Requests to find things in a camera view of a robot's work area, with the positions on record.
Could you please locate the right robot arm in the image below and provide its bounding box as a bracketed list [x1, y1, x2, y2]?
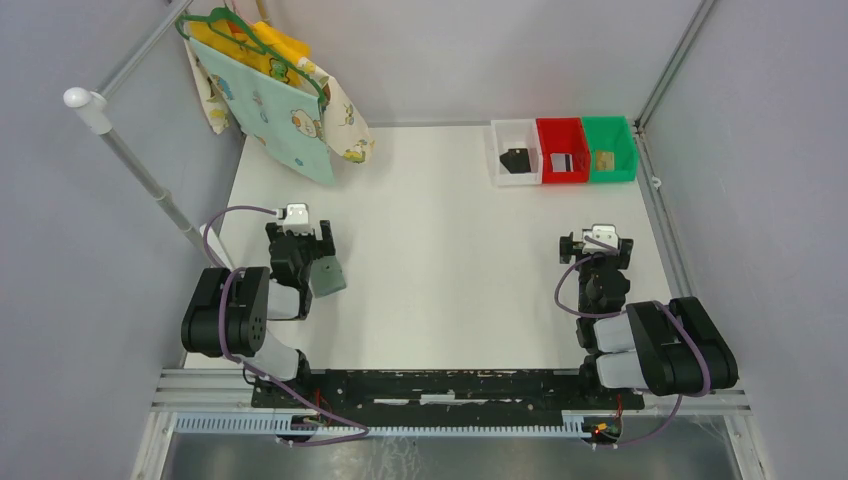
[554, 225, 739, 408]

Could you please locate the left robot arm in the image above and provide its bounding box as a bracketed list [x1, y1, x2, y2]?
[180, 220, 336, 408]

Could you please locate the gold card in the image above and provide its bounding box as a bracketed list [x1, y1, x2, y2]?
[595, 150, 616, 171]

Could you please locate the white grey card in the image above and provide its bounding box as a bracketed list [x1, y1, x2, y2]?
[550, 153, 575, 173]

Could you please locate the black card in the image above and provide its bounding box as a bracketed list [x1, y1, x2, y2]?
[499, 148, 536, 175]

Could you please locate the cream printed cloth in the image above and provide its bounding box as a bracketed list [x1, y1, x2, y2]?
[187, 40, 375, 164]

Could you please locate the green plastic bin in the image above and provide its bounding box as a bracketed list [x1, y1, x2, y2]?
[580, 116, 639, 183]

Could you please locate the light blue printed cloth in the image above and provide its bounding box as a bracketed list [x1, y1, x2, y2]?
[189, 39, 335, 185]

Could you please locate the red plastic bin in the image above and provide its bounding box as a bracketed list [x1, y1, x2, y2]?
[536, 117, 590, 185]

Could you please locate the white plastic bin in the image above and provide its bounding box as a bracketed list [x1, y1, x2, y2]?
[488, 119, 542, 187]

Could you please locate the green clothes hanger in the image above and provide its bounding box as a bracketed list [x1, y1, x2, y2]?
[175, 6, 330, 108]

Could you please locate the yellow cloth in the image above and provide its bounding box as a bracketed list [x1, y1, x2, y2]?
[190, 19, 313, 91]

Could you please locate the white clothes rack pole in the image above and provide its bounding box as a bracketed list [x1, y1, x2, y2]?
[63, 87, 227, 265]

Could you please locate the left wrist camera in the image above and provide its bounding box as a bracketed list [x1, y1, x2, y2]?
[278, 203, 313, 236]

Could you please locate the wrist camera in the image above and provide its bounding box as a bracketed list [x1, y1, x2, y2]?
[278, 203, 313, 236]
[581, 224, 620, 255]

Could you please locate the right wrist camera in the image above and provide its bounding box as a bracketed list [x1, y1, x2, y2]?
[581, 224, 620, 255]

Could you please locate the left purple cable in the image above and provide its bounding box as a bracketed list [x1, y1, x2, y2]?
[201, 205, 370, 448]

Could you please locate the white slotted cable duct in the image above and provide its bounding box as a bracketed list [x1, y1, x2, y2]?
[173, 411, 588, 439]

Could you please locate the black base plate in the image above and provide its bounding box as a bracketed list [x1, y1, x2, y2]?
[250, 368, 645, 429]

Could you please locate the aluminium frame rail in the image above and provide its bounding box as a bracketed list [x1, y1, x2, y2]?
[150, 368, 753, 417]

